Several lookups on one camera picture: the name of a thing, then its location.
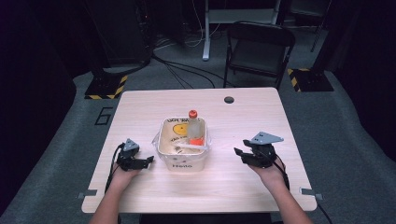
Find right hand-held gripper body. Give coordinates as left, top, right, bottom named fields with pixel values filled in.
left=242, top=131, right=285, bottom=169

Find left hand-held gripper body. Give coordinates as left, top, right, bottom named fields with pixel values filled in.
left=115, top=138, right=143, bottom=172

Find white plastic bin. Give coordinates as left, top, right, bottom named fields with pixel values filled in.
left=151, top=116, right=213, bottom=173

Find clear bottle with orange cap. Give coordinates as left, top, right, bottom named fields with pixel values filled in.
left=186, top=109, right=207, bottom=147

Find person's left hand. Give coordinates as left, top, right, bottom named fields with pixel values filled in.
left=109, top=163, right=142, bottom=189

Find person's right hand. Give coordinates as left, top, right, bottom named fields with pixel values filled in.
left=247, top=156, right=287, bottom=189

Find black folding chair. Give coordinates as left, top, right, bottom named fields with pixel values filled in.
left=222, top=21, right=297, bottom=91

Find black equipment cabinet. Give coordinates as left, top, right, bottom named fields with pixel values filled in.
left=83, top=0, right=154, bottom=68

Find grey metal table bracket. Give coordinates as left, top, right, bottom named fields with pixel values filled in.
left=77, top=189, right=98, bottom=201
left=299, top=186, right=324, bottom=202

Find black yellow striped base plate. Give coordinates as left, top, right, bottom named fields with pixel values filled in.
left=286, top=67, right=335, bottom=93
left=84, top=73, right=130, bottom=101

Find black floor cables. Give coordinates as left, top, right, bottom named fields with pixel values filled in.
left=151, top=50, right=235, bottom=91

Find white desk frame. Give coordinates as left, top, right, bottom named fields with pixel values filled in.
left=202, top=0, right=283, bottom=62

